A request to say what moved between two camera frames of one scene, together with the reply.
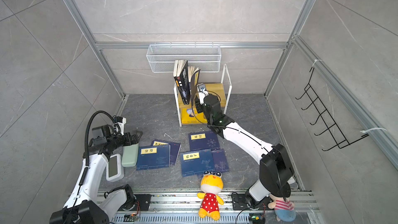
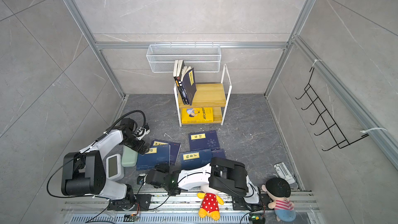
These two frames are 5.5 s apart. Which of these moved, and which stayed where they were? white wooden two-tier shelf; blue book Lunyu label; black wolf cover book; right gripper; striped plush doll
Moved: right gripper; black wolf cover book
Stayed: white wooden two-tier shelf; striped plush doll; blue book Lunyu label
